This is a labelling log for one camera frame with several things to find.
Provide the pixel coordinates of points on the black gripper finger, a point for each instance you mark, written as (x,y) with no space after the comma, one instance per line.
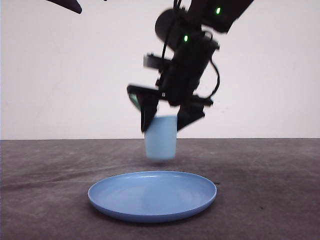
(188,113)
(72,5)
(148,99)

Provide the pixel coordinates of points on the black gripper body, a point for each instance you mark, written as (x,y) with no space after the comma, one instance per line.
(180,76)

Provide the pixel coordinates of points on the green plastic spoon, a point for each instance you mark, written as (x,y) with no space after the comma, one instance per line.
(134,100)

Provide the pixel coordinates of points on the light blue plastic cup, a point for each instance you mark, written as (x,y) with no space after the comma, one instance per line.
(161,138)

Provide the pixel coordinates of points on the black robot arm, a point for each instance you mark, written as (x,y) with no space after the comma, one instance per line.
(181,30)

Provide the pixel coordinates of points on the blue plastic plate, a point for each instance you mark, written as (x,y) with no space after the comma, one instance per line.
(152,196)

